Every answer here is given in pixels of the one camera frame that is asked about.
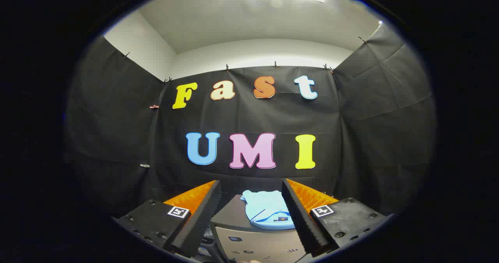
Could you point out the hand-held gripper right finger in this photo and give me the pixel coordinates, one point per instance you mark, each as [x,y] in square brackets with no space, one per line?
[302,224]

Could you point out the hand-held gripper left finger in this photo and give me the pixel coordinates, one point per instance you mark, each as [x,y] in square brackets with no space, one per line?
[197,224]

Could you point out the light blue shirt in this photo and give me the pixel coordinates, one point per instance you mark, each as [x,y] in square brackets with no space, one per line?
[265,210]

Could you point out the black backdrop cloth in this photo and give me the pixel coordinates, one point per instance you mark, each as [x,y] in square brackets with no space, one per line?
[253,114]

